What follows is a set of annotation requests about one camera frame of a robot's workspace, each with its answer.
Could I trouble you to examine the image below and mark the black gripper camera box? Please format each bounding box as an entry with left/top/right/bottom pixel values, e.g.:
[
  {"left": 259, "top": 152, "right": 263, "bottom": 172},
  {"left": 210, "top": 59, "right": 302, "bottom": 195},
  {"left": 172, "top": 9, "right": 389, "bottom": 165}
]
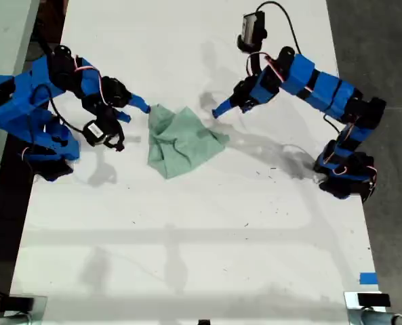
[
  {"left": 82, "top": 119, "right": 108, "bottom": 148},
  {"left": 237, "top": 11, "right": 268, "bottom": 52}
]

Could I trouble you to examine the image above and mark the short blue tape strip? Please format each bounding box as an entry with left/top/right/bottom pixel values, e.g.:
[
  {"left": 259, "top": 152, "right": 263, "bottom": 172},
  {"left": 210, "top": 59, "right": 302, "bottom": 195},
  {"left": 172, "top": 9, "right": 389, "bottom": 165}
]
[{"left": 359, "top": 271, "right": 379, "bottom": 286}]

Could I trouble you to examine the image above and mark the pale green t-shirt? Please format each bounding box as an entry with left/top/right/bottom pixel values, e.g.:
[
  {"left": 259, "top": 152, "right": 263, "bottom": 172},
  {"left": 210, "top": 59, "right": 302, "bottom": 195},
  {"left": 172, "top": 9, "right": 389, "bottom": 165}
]
[{"left": 146, "top": 104, "right": 230, "bottom": 180}]

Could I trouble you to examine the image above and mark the black camera cable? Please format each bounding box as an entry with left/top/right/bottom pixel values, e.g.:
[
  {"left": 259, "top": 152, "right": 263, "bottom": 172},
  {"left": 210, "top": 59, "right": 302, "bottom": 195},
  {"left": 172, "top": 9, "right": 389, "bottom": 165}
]
[
  {"left": 257, "top": 1, "right": 304, "bottom": 56},
  {"left": 31, "top": 83, "right": 86, "bottom": 133}
]

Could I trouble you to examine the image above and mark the metal table bracket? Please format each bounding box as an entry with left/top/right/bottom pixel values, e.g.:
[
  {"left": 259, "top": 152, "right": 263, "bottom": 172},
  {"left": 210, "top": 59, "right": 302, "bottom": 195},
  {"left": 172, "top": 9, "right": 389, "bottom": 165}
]
[
  {"left": 343, "top": 290, "right": 392, "bottom": 314},
  {"left": 7, "top": 295, "right": 49, "bottom": 316}
]

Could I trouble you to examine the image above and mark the white side table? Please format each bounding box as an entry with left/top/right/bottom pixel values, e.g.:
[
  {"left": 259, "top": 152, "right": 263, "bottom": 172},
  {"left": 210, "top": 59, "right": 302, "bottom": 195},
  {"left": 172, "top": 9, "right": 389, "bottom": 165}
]
[{"left": 0, "top": 0, "right": 41, "bottom": 217}]

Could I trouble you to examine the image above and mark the black camera stalk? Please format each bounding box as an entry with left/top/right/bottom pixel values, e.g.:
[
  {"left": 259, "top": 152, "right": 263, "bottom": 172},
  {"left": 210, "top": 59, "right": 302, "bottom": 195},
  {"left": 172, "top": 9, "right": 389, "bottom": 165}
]
[
  {"left": 245, "top": 50, "right": 269, "bottom": 78},
  {"left": 102, "top": 107, "right": 126, "bottom": 153}
]

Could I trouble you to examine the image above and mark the small black box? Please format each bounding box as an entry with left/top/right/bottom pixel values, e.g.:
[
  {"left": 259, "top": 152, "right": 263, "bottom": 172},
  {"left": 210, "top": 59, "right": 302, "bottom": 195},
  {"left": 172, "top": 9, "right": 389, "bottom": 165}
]
[
  {"left": 8, "top": 296, "right": 35, "bottom": 313},
  {"left": 357, "top": 292, "right": 391, "bottom": 308}
]

